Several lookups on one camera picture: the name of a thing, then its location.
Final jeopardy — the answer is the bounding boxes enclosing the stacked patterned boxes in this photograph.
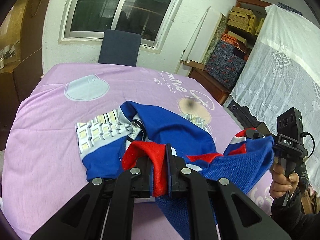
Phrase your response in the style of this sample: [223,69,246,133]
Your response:
[204,34,248,89]

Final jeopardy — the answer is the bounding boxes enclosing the pink printed bed sheet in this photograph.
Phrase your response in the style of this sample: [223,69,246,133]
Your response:
[2,63,241,239]

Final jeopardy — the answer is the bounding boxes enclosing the aluminium sliding window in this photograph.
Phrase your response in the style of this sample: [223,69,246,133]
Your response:
[62,0,182,51]

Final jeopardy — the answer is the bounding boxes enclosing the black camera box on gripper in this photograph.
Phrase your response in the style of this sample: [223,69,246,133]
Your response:
[276,107,303,142]

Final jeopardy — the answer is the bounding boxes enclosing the dark blue chair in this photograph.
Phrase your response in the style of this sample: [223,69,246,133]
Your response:
[98,30,142,66]

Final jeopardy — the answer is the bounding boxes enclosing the brown wooden side cabinet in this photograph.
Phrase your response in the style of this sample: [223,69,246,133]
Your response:
[189,68,231,105]

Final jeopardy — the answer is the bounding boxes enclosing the wooden glass display cabinet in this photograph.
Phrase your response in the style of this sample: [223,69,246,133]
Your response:
[1,0,49,150]

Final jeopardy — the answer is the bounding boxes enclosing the cardboard boxes on shelf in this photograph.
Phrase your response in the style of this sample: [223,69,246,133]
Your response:
[227,7,265,36]

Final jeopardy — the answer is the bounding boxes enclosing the person's right hand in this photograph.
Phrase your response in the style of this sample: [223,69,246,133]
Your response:
[270,164,299,199]

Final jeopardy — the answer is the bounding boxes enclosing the white board against wall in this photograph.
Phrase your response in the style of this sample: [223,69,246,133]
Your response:
[175,7,222,76]

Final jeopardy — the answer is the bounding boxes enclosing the white lace curtain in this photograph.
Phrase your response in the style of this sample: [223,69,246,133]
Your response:
[231,4,319,191]

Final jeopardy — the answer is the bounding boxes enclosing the black cable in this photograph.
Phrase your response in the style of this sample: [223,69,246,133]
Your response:
[299,132,316,160]

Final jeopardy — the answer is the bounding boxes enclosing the blue red white hooded jacket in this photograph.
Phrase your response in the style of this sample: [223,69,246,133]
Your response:
[75,101,274,239]

